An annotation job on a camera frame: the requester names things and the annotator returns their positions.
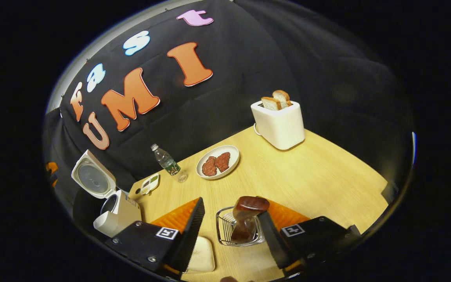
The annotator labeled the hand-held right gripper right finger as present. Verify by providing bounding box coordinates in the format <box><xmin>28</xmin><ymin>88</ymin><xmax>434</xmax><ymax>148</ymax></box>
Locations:
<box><xmin>257</xmin><ymin>200</ymin><xmax>361</xmax><ymax>277</ymax></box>

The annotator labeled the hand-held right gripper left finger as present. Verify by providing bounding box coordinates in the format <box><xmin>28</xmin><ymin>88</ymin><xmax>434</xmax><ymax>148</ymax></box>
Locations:
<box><xmin>106</xmin><ymin>197</ymin><xmax>206</xmax><ymax>278</ymax></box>

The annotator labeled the white rice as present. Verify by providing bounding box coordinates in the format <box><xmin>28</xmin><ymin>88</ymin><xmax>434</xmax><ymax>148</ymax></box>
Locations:
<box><xmin>189</xmin><ymin>240</ymin><xmax>213</xmax><ymax>271</ymax></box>

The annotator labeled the wire metal chopstick holder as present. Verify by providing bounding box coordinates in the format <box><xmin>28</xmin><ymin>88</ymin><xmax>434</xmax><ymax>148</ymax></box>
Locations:
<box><xmin>215</xmin><ymin>206</ymin><xmax>266</xmax><ymax>247</ymax></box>

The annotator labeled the brown wooden spoon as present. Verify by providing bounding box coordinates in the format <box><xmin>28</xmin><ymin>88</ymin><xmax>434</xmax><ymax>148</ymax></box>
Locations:
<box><xmin>231</xmin><ymin>196</ymin><xmax>270</xmax><ymax>243</ymax></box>

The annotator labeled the white rice cooker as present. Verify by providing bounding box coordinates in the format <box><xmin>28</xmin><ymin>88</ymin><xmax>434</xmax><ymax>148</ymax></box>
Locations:
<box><xmin>71</xmin><ymin>149</ymin><xmax>143</xmax><ymax>238</ymax></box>

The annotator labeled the clear plastic rice container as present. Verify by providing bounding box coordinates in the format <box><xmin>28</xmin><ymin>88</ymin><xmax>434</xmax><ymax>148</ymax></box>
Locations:
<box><xmin>184</xmin><ymin>236</ymin><xmax>215</xmax><ymax>274</ymax></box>

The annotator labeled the white divided grain dish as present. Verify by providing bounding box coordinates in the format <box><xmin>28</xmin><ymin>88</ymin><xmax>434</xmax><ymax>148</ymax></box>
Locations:
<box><xmin>141</xmin><ymin>174</ymin><xmax>160</xmax><ymax>195</ymax></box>

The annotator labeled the red meat piece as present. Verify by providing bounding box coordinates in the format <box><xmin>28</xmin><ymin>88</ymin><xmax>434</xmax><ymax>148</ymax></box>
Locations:
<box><xmin>215</xmin><ymin>152</ymin><xmax>231</xmax><ymax>172</ymax></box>
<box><xmin>202</xmin><ymin>156</ymin><xmax>217</xmax><ymax>177</ymax></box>

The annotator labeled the clear plastic water bottle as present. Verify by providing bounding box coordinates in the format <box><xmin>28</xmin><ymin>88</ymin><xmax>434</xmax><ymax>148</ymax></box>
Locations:
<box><xmin>150</xmin><ymin>143</ymin><xmax>188</xmax><ymax>183</ymax></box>

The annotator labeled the white round plate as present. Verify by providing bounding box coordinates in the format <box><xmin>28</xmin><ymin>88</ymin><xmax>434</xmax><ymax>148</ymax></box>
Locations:
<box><xmin>196</xmin><ymin>145</ymin><xmax>240</xmax><ymax>180</ymax></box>

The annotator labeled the white toaster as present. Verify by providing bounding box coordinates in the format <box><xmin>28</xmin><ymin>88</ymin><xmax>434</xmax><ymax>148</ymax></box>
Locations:
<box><xmin>251</xmin><ymin>100</ymin><xmax>305</xmax><ymax>150</ymax></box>

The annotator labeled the toast bread slice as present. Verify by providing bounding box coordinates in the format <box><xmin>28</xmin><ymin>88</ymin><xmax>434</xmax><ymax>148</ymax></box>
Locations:
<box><xmin>272</xmin><ymin>90</ymin><xmax>292</xmax><ymax>108</ymax></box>
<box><xmin>261</xmin><ymin>97</ymin><xmax>282</xmax><ymax>111</ymax></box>

